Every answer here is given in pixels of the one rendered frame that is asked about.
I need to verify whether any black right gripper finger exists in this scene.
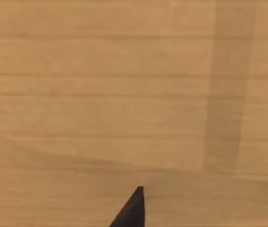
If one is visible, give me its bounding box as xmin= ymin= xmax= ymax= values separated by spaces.
xmin=109 ymin=186 xmax=147 ymax=227

